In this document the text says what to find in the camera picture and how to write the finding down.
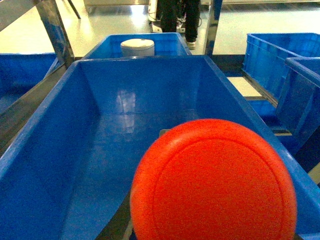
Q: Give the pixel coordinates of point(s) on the white cylindrical container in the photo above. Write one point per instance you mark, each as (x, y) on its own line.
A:
(138, 47)

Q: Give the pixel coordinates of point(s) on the blue bin behind with container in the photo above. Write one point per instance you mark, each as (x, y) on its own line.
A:
(166, 44)

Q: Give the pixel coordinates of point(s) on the red mushroom push button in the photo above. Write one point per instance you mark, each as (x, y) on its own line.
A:
(212, 179)

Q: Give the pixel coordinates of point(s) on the right blue shelf bin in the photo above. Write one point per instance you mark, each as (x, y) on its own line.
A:
(298, 106)

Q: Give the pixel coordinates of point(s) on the large blue bin upper shelf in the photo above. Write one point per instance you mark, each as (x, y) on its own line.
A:
(68, 170)

